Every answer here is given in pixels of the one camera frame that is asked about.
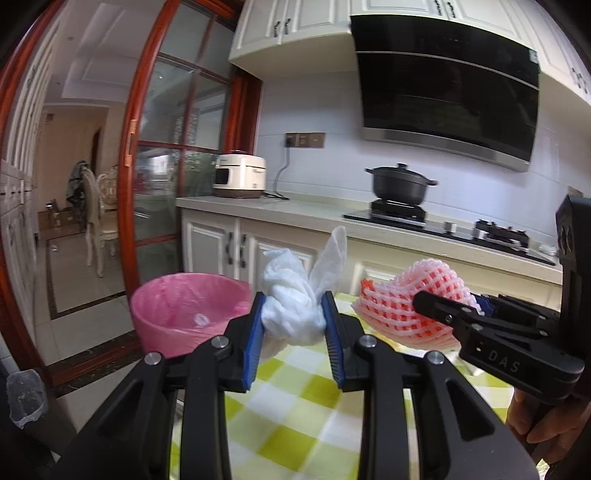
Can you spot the white rice cooker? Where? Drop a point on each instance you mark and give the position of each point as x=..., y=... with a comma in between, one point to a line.
x=240, y=175

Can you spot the dark hanging clothes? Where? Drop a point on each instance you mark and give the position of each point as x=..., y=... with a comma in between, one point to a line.
x=74, y=184

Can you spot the white kitchen counter cabinets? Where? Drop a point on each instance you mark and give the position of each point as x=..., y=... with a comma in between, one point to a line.
x=207, y=240

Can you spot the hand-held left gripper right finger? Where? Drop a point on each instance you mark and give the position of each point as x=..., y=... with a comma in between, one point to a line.
x=333, y=341

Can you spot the black gas stove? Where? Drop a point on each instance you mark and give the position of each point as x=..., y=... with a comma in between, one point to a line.
x=461, y=237

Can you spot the black range hood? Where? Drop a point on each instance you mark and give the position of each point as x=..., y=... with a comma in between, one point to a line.
x=438, y=92

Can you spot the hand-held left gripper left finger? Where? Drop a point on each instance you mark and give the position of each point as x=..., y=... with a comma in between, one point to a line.
x=254, y=341

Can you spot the green white checked tablecloth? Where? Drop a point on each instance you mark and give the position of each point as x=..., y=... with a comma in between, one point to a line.
x=295, y=415

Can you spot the white dining chair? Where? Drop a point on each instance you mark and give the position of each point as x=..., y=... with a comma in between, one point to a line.
x=99, y=230
x=111, y=184

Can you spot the white tissue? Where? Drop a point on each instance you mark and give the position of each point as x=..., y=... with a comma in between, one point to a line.
x=295, y=314

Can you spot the person's right hand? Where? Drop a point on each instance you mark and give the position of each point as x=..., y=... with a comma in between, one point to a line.
x=535, y=420

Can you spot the clear plastic bag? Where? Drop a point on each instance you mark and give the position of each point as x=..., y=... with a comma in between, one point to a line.
x=27, y=397

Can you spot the black cooking pot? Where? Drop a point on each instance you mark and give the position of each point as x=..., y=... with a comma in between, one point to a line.
x=399, y=184

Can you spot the pink foam fruit net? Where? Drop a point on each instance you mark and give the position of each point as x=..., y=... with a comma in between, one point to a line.
x=392, y=314

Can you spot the red wooden door frame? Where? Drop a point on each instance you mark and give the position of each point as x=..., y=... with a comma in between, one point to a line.
x=23, y=337

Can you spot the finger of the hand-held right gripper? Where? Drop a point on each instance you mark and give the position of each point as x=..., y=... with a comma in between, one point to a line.
x=443, y=309
x=517, y=307

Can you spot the cardboard boxes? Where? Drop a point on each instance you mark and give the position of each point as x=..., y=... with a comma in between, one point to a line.
x=57, y=217

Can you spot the red wooden glass sliding door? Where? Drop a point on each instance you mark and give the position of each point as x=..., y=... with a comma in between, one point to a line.
x=129, y=194

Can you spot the white wardrobe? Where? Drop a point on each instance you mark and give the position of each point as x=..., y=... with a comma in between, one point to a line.
x=18, y=207

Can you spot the small white object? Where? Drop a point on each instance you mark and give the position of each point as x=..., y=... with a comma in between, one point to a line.
x=549, y=250

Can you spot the pink lined trash bin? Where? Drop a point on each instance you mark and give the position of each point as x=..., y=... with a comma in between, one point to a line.
x=184, y=300

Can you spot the small gold wall socket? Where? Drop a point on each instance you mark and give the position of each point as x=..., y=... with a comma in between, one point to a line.
x=573, y=190

